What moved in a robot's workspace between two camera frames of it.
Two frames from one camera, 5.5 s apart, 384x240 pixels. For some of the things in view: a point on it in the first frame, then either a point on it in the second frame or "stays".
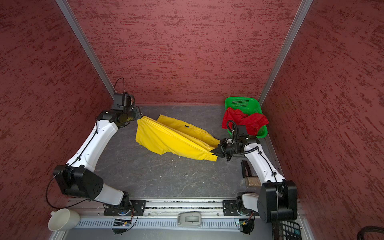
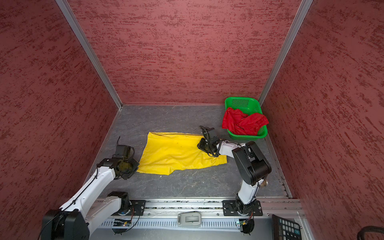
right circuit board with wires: [247, 226] stays
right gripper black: [221, 148] -> [201, 146]
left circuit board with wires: [120, 222] stays
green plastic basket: [250, 106] stays
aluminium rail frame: [176, 218] stays
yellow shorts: [168, 134] -> [165, 152]
